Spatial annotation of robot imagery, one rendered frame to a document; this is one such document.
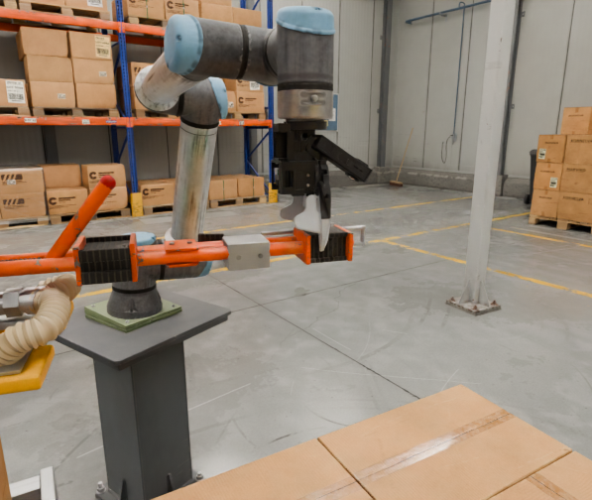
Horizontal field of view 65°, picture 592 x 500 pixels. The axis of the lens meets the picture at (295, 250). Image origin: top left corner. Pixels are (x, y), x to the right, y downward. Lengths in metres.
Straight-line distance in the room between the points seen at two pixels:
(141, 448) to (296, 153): 1.36
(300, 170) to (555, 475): 1.07
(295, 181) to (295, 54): 0.19
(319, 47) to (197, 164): 0.80
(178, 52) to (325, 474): 1.04
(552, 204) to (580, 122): 1.33
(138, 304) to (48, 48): 6.66
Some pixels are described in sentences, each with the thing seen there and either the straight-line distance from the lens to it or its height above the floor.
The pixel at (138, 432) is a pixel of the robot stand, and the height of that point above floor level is 0.38.
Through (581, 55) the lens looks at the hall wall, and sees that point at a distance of 10.82.
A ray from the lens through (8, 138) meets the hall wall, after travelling 9.25.
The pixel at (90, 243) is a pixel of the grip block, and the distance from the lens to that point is 0.80.
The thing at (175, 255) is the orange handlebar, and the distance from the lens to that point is 0.74.
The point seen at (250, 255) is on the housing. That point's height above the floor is 1.21.
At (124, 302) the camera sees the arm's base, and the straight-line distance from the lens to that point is 1.70.
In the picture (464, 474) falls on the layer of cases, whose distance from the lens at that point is 1.40.
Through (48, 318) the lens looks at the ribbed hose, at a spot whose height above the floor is 1.16.
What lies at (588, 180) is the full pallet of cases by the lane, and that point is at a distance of 7.64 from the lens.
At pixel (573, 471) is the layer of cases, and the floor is 0.54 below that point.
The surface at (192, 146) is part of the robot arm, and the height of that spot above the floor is 1.36.
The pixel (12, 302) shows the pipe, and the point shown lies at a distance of 0.79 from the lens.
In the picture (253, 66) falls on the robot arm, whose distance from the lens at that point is 0.85.
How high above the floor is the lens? 1.41
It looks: 15 degrees down
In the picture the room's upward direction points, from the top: straight up
